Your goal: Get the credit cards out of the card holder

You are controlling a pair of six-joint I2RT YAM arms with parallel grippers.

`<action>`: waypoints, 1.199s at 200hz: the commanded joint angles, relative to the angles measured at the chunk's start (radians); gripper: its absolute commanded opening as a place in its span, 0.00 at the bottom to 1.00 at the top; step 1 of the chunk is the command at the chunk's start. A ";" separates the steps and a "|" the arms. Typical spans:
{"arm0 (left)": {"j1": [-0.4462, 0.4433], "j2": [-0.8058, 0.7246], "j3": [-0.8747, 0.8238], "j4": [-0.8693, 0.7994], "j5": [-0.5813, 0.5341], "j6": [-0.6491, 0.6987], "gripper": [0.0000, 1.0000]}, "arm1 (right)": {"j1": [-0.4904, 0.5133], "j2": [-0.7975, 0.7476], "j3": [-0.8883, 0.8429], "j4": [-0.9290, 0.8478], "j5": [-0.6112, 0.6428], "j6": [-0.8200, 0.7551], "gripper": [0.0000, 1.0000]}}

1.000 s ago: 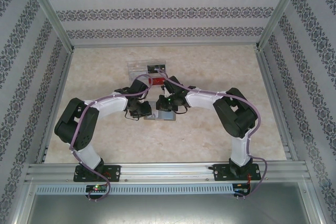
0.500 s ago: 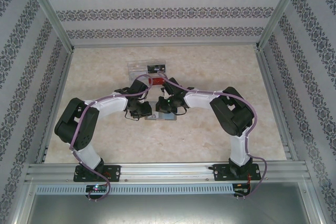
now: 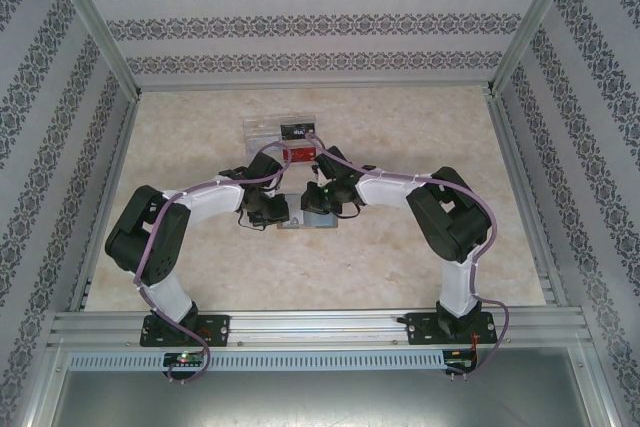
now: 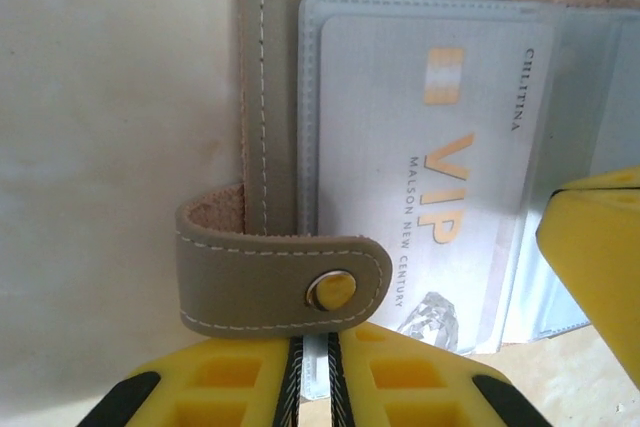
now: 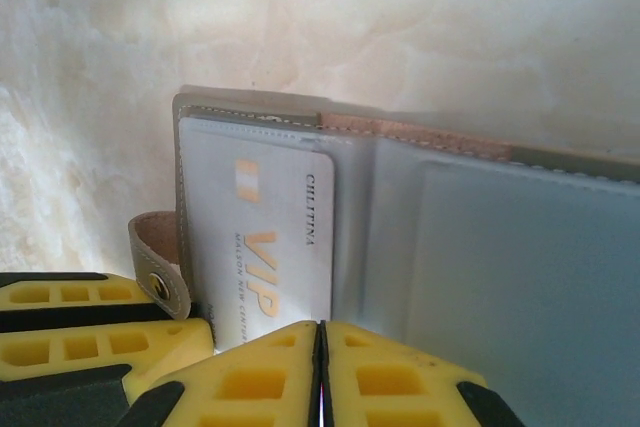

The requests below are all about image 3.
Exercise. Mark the clear acrylic card tray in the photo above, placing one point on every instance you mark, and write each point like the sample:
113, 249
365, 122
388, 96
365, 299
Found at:
260, 129

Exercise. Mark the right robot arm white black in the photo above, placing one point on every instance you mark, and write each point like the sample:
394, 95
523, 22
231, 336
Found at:
450, 217

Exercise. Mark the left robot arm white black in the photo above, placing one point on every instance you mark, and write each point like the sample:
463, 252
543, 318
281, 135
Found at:
135, 237

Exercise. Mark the blue grey card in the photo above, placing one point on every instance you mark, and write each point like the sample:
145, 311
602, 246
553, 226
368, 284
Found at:
322, 221

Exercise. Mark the red card gold print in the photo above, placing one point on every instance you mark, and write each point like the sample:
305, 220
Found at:
302, 154

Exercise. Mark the black VIP card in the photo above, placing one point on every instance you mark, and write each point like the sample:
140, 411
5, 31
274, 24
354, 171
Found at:
294, 131

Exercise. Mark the grey metal sheet panel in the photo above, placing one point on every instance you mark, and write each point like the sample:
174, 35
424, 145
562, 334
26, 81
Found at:
320, 397

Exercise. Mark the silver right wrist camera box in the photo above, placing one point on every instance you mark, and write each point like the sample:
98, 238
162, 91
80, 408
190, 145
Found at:
319, 185

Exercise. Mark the aluminium rear rail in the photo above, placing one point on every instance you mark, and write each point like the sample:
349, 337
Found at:
310, 85

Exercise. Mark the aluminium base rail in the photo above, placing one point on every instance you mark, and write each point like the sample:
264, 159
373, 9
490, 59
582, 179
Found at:
310, 327

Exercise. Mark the aluminium side rail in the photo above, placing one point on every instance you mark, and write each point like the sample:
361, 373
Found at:
510, 147
120, 147

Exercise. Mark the aluminium frame post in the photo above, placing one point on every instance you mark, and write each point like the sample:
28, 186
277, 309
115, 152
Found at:
536, 12
89, 12

